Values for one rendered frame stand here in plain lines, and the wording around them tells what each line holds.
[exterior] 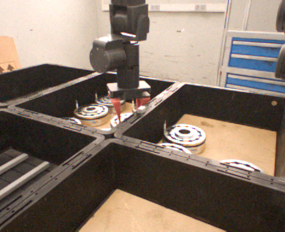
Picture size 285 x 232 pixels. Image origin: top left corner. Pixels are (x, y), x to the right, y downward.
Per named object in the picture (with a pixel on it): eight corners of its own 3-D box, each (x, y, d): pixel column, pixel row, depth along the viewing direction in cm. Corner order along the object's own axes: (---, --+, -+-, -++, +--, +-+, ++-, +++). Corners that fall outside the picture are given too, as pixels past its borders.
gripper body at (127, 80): (150, 94, 61) (151, 65, 58) (111, 98, 59) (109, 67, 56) (143, 87, 67) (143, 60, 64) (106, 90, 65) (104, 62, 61)
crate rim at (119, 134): (181, 89, 78) (182, 81, 77) (290, 105, 65) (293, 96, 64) (110, 147, 46) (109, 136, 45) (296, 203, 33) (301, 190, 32)
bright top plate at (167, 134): (174, 122, 67) (174, 121, 66) (210, 132, 61) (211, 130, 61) (156, 138, 59) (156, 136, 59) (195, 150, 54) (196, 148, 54)
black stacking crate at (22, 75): (49, 89, 107) (45, 64, 103) (105, 101, 95) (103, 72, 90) (-50, 125, 75) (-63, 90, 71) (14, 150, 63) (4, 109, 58)
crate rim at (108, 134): (104, 77, 91) (104, 70, 90) (181, 89, 78) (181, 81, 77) (5, 116, 59) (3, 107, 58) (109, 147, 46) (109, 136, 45)
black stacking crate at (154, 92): (106, 101, 94) (104, 72, 90) (178, 116, 82) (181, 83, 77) (15, 150, 63) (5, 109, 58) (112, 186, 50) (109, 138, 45)
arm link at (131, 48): (143, 38, 58) (125, 37, 61) (125, 41, 53) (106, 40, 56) (143, 67, 61) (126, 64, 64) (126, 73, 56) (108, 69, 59)
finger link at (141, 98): (150, 123, 65) (150, 89, 61) (123, 127, 63) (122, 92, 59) (143, 113, 71) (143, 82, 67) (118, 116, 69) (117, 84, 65)
